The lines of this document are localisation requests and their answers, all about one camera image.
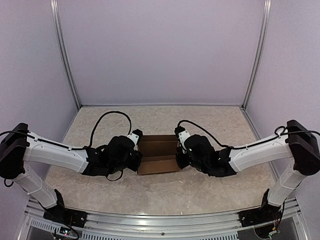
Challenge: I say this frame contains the left aluminium corner post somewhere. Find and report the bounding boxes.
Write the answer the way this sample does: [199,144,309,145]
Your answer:
[50,0,82,111]

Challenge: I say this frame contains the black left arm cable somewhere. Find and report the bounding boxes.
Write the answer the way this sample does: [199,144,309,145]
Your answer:
[0,111,133,187]

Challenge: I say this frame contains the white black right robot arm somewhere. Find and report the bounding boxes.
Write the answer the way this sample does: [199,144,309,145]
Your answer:
[174,120,320,222]

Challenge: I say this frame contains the right aluminium corner post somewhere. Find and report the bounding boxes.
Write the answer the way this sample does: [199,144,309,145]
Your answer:
[241,0,272,111]

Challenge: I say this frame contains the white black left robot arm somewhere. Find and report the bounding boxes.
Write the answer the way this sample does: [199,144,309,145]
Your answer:
[0,123,143,223]

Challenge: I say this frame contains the brown cardboard box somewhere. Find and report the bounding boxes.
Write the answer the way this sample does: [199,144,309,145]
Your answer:
[137,135,181,175]

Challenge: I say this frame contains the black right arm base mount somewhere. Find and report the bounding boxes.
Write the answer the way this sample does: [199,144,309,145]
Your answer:
[238,204,282,228]

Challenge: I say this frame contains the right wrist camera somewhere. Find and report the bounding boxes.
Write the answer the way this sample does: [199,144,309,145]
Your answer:
[174,126,191,151]

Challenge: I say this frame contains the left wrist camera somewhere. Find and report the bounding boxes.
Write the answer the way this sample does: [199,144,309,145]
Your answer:
[127,129,143,147]

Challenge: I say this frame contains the aluminium front frame rail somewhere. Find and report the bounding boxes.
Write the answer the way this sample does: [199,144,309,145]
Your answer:
[14,197,308,240]

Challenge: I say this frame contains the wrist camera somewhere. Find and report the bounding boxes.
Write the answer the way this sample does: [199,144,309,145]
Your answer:
[174,126,191,151]
[127,129,143,147]

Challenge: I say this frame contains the aluminium corner post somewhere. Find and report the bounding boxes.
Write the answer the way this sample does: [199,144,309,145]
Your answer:
[241,0,272,111]
[50,0,82,111]

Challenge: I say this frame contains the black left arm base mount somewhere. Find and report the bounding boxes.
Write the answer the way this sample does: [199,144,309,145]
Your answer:
[43,208,88,228]

